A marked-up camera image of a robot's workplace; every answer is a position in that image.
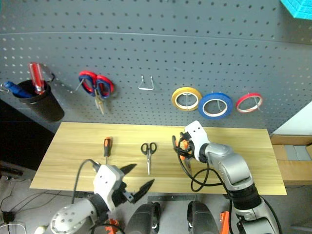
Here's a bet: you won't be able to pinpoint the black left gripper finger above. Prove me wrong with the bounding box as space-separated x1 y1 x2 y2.
132 178 156 203
120 163 137 176

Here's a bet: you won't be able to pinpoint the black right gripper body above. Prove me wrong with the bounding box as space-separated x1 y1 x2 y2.
181 136 196 160

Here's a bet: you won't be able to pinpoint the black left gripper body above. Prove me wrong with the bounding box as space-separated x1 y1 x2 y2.
112 179 135 208

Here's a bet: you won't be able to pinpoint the orange and black pliers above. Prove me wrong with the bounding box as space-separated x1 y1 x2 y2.
178 136 194 174

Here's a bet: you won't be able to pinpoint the blue tape roll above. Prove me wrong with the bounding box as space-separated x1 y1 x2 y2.
197 92 233 120

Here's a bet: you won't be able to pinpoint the yellow tape roll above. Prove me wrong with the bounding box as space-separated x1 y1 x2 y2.
171 86 203 112

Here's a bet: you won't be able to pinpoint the red tape roll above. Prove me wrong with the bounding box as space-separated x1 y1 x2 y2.
235 92 264 114

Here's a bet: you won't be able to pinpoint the grey perforated pegboard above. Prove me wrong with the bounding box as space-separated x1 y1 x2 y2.
0 0 312 135

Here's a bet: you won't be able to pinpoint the dark rounded shape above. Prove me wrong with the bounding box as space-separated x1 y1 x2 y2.
187 200 221 234
124 201 161 234

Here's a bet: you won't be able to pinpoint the orange and black screwdriver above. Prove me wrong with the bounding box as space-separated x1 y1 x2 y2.
103 136 113 165

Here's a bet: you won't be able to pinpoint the brown cardboard box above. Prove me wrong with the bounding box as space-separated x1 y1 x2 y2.
270 134 312 188

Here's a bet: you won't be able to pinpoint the black plastic cup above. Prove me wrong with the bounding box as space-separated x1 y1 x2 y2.
16 79 65 123

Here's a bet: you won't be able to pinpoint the white panel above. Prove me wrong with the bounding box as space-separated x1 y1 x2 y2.
271 100 312 136

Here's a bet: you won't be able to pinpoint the black cabinet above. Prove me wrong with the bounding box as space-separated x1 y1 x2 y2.
0 98 55 173

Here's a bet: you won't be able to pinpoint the teal foam block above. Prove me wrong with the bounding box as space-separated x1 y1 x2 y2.
279 0 312 19

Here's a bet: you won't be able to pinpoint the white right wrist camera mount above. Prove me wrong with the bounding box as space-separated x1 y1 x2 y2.
183 120 211 162

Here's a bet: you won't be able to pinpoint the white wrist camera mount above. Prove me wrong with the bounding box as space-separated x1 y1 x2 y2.
93 164 125 212
183 120 211 162

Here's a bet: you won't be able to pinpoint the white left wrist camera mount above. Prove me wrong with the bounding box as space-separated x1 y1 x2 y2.
93 164 125 212

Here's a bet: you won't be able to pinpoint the black handled scissors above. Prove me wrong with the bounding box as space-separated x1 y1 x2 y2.
140 142 157 176

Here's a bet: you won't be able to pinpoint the orange bracket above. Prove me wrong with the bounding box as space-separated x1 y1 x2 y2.
104 218 120 234
220 211 232 234

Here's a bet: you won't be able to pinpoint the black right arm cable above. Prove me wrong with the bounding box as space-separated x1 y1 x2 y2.
179 156 230 193

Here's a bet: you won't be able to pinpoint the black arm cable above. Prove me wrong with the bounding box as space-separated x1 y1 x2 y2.
179 156 230 193
71 158 101 203

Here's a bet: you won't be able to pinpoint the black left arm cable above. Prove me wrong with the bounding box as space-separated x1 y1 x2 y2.
71 158 101 203

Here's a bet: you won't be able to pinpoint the red and blue handled scissors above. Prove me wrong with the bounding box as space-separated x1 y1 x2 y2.
78 70 115 116

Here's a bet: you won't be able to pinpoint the black floor cables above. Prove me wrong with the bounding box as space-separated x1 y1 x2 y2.
0 181 74 234

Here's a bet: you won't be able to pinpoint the metal cup holder bracket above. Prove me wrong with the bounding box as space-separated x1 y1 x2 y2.
41 63 74 95

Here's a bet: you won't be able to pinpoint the red handled screwdriver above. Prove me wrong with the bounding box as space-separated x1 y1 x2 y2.
28 62 46 96

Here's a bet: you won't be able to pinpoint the blue handled screwdriver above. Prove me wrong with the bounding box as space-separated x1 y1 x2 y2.
3 80 33 98

